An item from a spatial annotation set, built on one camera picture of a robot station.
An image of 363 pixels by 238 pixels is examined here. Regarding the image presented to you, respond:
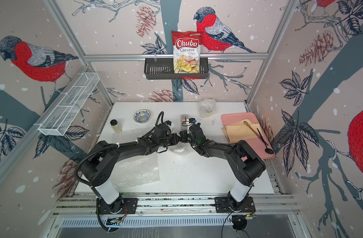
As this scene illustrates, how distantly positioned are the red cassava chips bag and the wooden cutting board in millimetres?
467

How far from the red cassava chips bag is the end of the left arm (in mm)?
400

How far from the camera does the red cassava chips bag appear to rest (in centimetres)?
85

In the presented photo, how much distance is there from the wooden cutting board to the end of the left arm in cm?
35

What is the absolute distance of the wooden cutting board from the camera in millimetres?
1027
